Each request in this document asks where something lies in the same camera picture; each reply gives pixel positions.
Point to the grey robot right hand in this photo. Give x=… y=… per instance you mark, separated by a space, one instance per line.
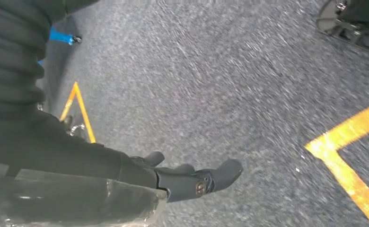
x=78 y=175

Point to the blue shelf rack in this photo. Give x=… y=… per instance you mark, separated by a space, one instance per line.
x=60 y=36

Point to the black stool chrome base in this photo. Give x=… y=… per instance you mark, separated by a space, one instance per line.
x=77 y=129

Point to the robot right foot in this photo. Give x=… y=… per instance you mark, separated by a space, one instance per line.
x=327 y=17

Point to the robot right leg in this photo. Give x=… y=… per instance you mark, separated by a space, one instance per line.
x=366 y=11

